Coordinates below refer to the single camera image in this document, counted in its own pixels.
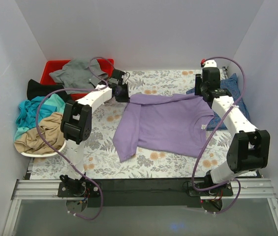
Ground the blue checkered folded shirt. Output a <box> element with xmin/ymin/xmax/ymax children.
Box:
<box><xmin>185</xmin><ymin>73</ymin><xmax>250</xmax><ymax>131</ymax></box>

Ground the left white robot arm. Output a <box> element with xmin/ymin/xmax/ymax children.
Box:
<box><xmin>60</xmin><ymin>69</ymin><xmax>129</xmax><ymax>197</ymax></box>

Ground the aluminium frame rail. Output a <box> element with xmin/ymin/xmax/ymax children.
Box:
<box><xmin>11</xmin><ymin>177</ymin><xmax>278</xmax><ymax>230</ymax></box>

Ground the black shirt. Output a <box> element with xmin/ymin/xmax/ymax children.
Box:
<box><xmin>27</xmin><ymin>79</ymin><xmax>72</xmax><ymax>102</ymax></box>

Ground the teal shirt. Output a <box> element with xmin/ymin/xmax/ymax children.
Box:
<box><xmin>14</xmin><ymin>94</ymin><xmax>65</xmax><ymax>141</ymax></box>

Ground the red plastic bin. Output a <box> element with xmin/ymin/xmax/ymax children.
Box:
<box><xmin>40</xmin><ymin>59</ymin><xmax>114</xmax><ymax>100</ymax></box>

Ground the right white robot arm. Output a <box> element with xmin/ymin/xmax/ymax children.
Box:
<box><xmin>191</xmin><ymin>59</ymin><xmax>270</xmax><ymax>196</ymax></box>

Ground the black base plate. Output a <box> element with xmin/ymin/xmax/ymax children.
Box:
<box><xmin>57</xmin><ymin>177</ymin><xmax>233</xmax><ymax>207</ymax></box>

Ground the beige shirt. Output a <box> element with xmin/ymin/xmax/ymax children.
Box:
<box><xmin>14</xmin><ymin>112</ymin><xmax>67</xmax><ymax>155</ymax></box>

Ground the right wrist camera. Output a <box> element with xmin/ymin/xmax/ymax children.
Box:
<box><xmin>200</xmin><ymin>59</ymin><xmax>217</xmax><ymax>68</ymax></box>

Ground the white oval basket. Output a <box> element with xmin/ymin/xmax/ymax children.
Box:
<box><xmin>20</xmin><ymin>102</ymin><xmax>75</xmax><ymax>158</ymax></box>

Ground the purple t shirt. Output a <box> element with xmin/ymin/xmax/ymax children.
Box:
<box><xmin>113</xmin><ymin>94</ymin><xmax>214</xmax><ymax>162</ymax></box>

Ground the grey collared shirt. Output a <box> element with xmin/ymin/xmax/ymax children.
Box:
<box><xmin>49</xmin><ymin>59</ymin><xmax>109</xmax><ymax>89</ymax></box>

